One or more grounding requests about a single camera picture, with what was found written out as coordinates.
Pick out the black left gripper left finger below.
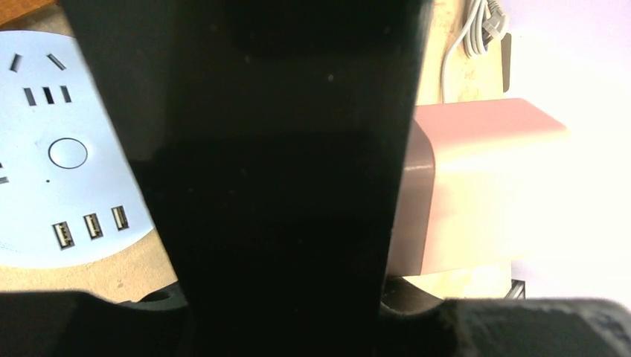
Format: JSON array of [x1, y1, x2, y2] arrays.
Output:
[[1, 286, 193, 356]]

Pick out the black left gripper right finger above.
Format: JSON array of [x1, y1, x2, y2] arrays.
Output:
[[377, 277, 630, 356]]

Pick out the round light blue power socket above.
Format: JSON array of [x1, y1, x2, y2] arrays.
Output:
[[1, 30, 153, 268]]

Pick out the long black power strip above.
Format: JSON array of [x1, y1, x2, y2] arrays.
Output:
[[61, 1, 432, 356]]

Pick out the white strip grey cable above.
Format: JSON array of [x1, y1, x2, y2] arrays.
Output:
[[440, 0, 509, 104]]

